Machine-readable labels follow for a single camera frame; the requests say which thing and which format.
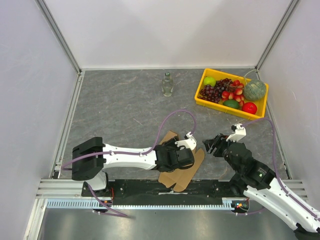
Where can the brown cardboard box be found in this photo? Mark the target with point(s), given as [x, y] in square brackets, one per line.
[179, 179]

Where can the netted green melon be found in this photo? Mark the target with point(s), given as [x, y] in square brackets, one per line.
[254, 90]

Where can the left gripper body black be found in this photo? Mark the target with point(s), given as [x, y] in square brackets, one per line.
[170, 145]

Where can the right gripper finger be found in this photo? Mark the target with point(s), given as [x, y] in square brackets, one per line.
[208, 143]
[208, 149]

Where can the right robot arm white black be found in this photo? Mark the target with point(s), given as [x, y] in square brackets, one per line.
[256, 181]

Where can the white slotted cable duct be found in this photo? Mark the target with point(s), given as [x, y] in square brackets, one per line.
[225, 205]

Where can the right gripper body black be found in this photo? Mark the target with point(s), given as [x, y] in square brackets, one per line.
[217, 146]

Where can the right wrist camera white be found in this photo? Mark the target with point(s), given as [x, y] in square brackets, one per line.
[239, 132]

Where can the purple grape bunch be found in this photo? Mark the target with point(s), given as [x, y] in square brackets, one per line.
[212, 93]

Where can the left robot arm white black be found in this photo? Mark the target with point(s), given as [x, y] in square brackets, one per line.
[92, 157]

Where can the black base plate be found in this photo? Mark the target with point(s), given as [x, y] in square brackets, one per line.
[147, 191]

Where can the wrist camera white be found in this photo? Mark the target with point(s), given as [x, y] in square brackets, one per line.
[189, 142]
[239, 132]

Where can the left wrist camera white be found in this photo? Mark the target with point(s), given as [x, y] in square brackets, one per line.
[189, 142]

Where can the clear glass bottle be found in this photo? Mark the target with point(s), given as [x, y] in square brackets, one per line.
[167, 85]

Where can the red apple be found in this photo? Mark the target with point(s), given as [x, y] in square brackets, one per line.
[249, 107]

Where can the green apple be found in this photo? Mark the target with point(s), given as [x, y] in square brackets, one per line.
[209, 80]

